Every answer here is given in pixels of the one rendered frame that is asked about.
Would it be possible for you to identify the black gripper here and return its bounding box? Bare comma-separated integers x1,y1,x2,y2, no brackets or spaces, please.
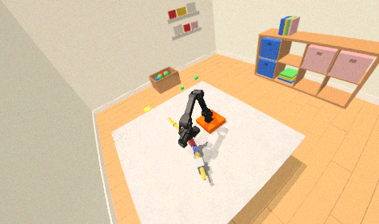
178,126,201,149

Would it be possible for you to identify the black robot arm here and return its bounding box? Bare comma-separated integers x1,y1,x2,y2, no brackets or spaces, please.
178,89,214,145

